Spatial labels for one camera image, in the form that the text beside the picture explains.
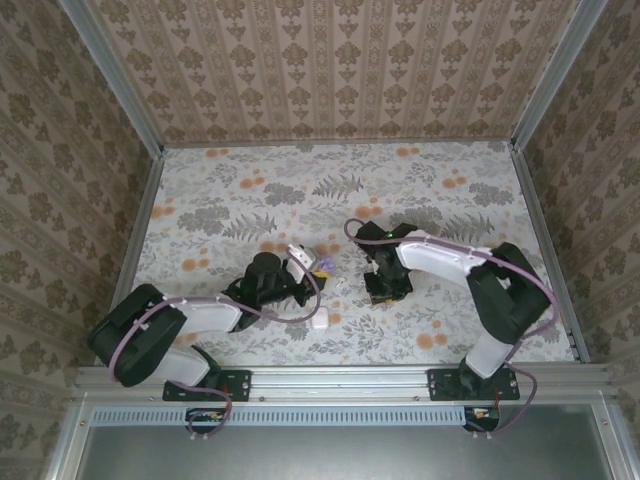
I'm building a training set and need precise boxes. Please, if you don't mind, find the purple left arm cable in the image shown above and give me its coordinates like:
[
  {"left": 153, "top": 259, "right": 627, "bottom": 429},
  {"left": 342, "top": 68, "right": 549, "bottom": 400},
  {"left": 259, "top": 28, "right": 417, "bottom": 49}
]
[{"left": 108, "top": 249, "right": 324, "bottom": 444}]

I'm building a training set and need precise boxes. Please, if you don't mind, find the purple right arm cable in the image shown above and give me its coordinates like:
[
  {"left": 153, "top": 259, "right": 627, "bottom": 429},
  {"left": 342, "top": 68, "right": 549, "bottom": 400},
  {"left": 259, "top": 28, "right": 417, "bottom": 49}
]
[{"left": 342, "top": 217, "right": 560, "bottom": 441}]

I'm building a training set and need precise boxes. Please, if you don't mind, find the black connector box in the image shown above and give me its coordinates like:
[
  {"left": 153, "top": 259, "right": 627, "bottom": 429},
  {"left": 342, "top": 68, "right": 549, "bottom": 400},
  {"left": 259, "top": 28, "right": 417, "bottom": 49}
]
[
  {"left": 185, "top": 406, "right": 227, "bottom": 435},
  {"left": 463, "top": 404, "right": 502, "bottom": 434}
]

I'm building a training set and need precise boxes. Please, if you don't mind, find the grey slotted cable duct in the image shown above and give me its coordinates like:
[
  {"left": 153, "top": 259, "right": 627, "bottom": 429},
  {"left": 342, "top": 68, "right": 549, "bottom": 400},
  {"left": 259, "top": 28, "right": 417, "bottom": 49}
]
[{"left": 92, "top": 405, "right": 466, "bottom": 427}]

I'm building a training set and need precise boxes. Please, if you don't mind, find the aluminium side rail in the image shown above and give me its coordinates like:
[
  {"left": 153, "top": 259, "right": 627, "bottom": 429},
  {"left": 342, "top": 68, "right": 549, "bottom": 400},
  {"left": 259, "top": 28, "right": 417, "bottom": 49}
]
[
  {"left": 94, "top": 149, "right": 167, "bottom": 369},
  {"left": 508, "top": 144, "right": 592, "bottom": 364}
]

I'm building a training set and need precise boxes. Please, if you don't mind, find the long aluminium base rail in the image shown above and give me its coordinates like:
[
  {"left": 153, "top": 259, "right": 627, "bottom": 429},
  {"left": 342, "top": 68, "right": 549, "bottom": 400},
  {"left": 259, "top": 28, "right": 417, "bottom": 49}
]
[{"left": 73, "top": 363, "right": 612, "bottom": 407}]

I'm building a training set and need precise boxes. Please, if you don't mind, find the aluminium corner post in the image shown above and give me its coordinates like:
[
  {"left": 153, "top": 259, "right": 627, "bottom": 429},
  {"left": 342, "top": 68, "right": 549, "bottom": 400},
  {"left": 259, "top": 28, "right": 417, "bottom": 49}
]
[
  {"left": 510, "top": 0, "right": 607, "bottom": 151},
  {"left": 58, "top": 0, "right": 166, "bottom": 157}
]

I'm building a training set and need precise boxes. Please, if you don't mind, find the thin aluminium wall rail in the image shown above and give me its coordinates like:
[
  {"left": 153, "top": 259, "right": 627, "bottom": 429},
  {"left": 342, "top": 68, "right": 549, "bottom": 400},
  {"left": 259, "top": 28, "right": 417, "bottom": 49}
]
[{"left": 160, "top": 139, "right": 516, "bottom": 150}]

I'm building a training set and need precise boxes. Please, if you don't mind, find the floral patterned table cover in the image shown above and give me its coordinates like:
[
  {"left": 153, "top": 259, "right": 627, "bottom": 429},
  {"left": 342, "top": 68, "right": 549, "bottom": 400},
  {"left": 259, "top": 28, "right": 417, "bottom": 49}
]
[{"left": 115, "top": 141, "right": 576, "bottom": 367}]

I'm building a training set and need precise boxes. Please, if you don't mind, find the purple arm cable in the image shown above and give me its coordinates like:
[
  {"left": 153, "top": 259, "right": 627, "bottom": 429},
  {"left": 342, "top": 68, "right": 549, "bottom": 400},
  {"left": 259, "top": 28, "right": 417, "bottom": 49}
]
[
  {"left": 108, "top": 249, "right": 324, "bottom": 444},
  {"left": 342, "top": 217, "right": 560, "bottom": 441}
]

